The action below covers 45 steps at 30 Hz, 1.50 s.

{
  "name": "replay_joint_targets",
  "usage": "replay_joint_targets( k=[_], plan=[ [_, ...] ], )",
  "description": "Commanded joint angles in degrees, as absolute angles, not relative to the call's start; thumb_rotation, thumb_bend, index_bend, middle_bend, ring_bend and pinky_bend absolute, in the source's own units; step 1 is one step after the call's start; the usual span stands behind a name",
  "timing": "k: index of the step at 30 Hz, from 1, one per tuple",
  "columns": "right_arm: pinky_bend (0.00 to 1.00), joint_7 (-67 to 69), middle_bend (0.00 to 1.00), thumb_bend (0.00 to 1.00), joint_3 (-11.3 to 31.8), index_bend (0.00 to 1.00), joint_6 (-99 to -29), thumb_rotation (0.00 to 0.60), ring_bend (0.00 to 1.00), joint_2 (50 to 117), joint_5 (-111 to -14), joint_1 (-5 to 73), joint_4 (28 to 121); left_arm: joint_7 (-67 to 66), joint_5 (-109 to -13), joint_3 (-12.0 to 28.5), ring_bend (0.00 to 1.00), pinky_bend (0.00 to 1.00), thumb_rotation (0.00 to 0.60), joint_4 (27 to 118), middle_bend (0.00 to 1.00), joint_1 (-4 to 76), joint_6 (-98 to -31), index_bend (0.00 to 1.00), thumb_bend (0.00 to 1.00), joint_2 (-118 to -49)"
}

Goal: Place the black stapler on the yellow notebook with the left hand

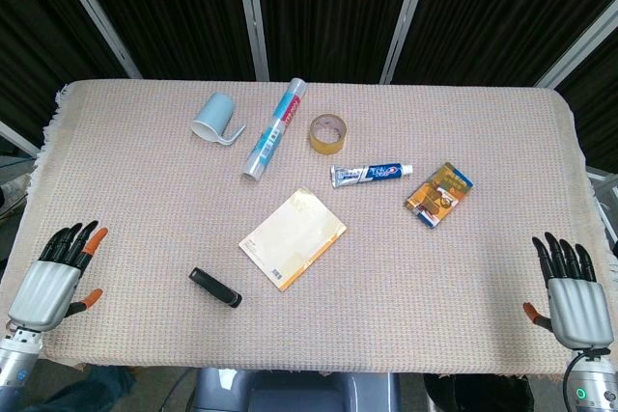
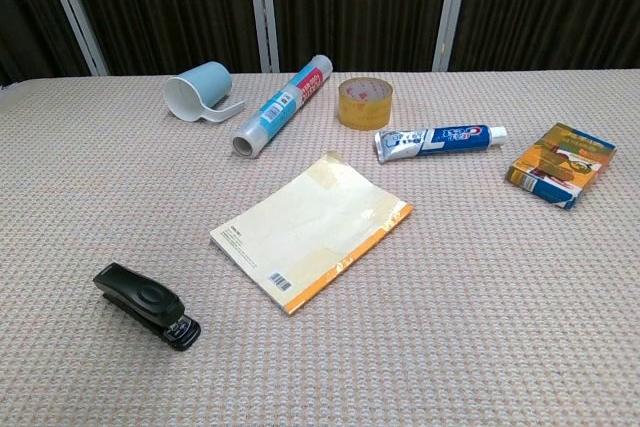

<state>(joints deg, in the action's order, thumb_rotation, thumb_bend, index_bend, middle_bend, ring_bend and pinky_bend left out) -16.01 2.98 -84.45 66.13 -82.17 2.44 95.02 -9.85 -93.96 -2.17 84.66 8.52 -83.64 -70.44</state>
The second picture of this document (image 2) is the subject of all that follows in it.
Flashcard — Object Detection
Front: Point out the black stapler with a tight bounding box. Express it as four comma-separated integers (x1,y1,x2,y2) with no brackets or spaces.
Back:
92,262,202,352

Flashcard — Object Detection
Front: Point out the beige woven tablecloth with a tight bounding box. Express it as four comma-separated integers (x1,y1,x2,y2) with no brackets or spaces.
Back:
0,69,640,427

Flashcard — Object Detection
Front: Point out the grey metal partition post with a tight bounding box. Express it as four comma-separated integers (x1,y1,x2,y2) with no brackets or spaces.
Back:
38,0,110,77
245,0,281,74
431,0,473,73

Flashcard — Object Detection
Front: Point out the blue white toothpaste tube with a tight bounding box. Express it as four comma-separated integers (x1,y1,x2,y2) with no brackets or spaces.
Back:
374,122,509,165

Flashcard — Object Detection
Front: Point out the light blue plastic cup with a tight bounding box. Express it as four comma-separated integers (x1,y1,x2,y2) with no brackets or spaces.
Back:
164,61,246,125

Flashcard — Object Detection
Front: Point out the cream notebook with orange edge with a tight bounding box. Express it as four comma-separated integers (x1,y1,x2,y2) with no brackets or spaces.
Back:
209,152,416,317

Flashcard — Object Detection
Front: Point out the plastic wrap roll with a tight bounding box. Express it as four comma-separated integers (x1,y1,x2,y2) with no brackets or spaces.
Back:
230,54,334,159

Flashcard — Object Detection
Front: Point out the yellow packing tape roll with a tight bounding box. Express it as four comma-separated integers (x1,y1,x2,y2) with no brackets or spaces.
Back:
337,76,394,129

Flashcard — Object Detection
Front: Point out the orange blue cardboard box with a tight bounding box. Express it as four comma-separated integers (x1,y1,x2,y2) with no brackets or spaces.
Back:
503,122,618,211

